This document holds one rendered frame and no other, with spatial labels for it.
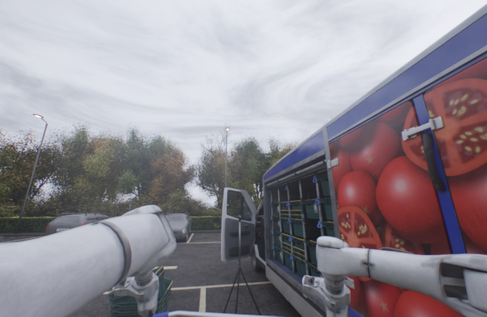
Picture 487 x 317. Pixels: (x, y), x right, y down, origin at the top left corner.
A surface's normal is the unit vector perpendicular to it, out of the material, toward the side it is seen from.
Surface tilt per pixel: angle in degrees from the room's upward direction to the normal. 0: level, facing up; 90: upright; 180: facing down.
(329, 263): 84
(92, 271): 82
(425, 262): 53
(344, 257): 79
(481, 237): 90
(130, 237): 61
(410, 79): 90
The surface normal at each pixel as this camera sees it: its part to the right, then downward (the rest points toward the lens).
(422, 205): -0.98, -0.04
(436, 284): -0.86, -0.15
